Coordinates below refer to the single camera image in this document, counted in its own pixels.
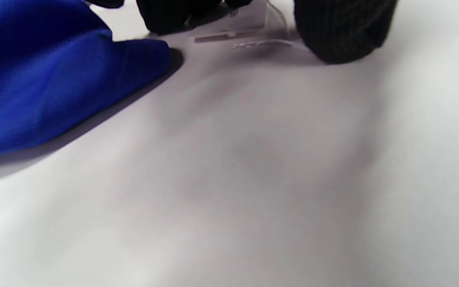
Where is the person's left hand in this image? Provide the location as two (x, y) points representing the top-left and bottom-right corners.
(86, 0), (398, 65)

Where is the white clothing tag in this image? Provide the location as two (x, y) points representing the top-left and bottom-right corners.
(188, 0), (294, 50)

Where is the blue clothing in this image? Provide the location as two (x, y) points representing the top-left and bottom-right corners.
(0, 0), (172, 162)

